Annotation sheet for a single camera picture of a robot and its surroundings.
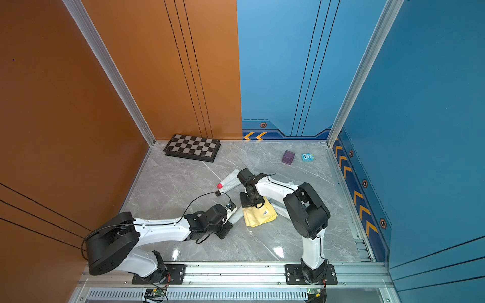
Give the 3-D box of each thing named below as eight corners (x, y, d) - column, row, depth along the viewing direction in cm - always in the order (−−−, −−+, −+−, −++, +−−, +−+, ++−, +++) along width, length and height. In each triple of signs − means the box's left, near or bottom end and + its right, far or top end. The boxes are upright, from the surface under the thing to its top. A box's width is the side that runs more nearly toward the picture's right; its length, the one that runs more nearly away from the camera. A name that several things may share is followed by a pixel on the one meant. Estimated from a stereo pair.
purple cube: (281, 162, 113) (282, 156, 109) (284, 155, 116) (285, 149, 112) (290, 165, 111) (291, 160, 107) (293, 158, 114) (295, 153, 110)
